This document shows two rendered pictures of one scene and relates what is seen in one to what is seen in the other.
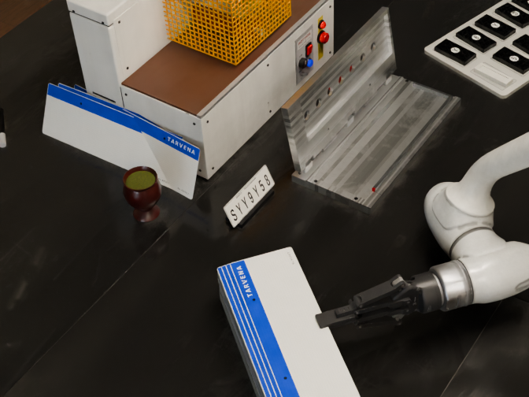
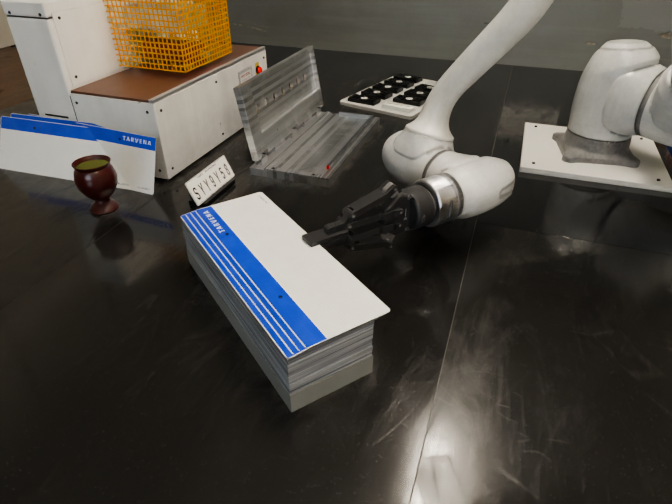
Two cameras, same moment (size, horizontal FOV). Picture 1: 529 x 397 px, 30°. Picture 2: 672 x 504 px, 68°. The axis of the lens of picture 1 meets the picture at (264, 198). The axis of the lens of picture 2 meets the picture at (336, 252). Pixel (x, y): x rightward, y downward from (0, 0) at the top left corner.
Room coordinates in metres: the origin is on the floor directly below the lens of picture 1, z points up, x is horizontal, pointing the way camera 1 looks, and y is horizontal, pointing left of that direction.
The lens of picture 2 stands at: (0.48, 0.07, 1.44)
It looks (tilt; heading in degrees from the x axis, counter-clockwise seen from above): 34 degrees down; 343
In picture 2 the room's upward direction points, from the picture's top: straight up
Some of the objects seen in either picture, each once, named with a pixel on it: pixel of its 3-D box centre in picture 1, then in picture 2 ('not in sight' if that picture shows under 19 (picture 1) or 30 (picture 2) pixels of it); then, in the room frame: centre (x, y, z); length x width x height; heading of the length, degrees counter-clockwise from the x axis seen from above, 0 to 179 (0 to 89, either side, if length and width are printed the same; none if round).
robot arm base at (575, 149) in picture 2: not in sight; (594, 138); (1.49, -0.96, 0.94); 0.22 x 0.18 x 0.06; 152
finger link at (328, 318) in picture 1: (334, 317); (325, 235); (1.14, -0.12, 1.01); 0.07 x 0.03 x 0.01; 105
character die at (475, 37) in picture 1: (475, 38); (376, 93); (2.09, -0.58, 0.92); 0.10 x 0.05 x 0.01; 36
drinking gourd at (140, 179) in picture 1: (143, 195); (98, 185); (1.55, 0.27, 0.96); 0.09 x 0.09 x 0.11
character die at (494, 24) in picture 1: (494, 27); (387, 88); (2.14, -0.64, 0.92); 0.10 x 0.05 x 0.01; 40
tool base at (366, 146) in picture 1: (379, 135); (321, 140); (1.74, -0.28, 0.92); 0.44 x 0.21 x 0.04; 143
